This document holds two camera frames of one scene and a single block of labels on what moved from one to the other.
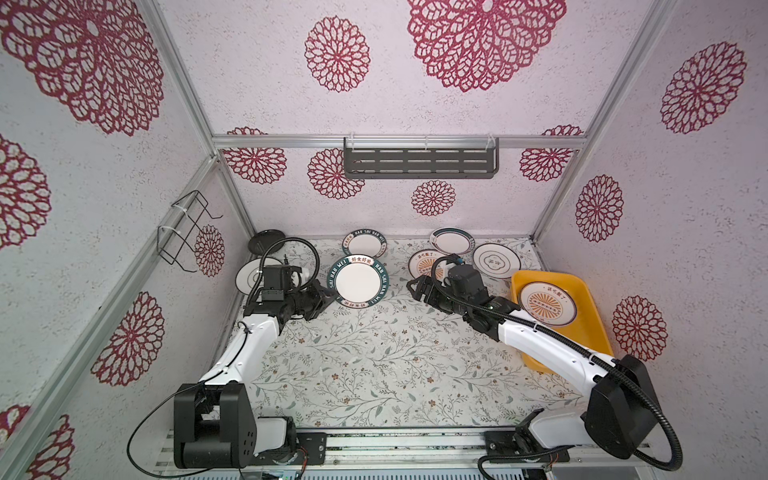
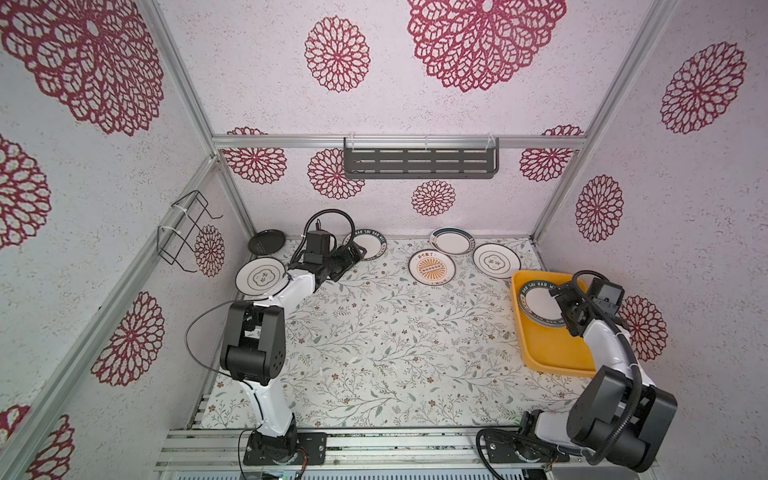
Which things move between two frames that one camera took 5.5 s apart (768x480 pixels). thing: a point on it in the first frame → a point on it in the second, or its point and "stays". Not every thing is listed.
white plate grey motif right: [496, 260] stays
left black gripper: [321, 300] → [349, 260]
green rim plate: [452, 240] stays
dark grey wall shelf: [421, 157] stays
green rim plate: [358, 281] → [543, 307]
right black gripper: [437, 285] → [563, 299]
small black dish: [260, 242] stays
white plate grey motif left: [248, 272] stays
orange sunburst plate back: [420, 264] stays
